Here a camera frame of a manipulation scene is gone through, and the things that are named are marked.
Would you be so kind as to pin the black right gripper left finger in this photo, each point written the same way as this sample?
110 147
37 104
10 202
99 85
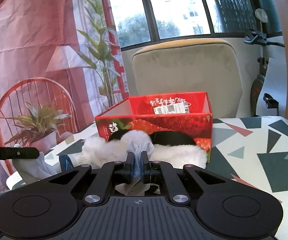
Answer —
97 185

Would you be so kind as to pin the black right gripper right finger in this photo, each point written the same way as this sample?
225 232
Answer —
165 176

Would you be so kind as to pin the white tissue paper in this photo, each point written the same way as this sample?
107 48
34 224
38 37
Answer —
136 187

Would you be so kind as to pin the white fluffy scarf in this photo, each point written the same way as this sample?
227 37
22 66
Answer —
97 151

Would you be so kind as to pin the black soft cloth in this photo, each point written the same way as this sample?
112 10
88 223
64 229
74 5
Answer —
165 138

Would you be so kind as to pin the clear plastic packaging bag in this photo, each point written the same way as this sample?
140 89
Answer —
66 157

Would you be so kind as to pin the red strawberry cardboard box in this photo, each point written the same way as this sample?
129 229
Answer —
186 112

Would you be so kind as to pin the geometric patterned tablecloth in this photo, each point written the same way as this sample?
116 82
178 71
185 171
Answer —
241 194

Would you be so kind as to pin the beige upholstered chair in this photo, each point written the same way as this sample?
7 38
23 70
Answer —
201 64

